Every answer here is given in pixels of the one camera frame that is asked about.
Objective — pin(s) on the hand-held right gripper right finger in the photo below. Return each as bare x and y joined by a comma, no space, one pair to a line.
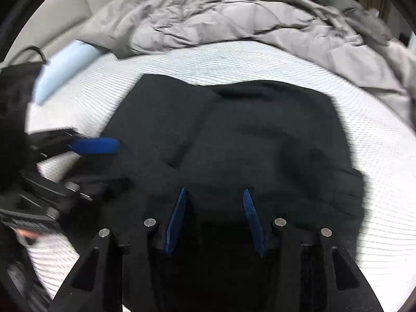
252,221

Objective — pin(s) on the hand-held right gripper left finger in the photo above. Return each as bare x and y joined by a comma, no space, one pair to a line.
175,224

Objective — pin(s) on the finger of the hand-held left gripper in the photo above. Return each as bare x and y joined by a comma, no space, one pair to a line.
97,146
81,188

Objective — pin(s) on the black pants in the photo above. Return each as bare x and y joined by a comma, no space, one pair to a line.
243,136

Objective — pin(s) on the person's left hand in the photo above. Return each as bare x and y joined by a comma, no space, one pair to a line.
29,233

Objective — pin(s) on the light blue pillow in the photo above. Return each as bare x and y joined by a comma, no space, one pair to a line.
65,68

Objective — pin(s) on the beige padded headboard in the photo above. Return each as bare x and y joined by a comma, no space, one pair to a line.
65,6

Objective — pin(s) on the grey duvet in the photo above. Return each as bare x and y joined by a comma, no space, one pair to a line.
227,16

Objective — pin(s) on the dark grey blanket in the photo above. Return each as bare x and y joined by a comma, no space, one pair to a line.
344,6

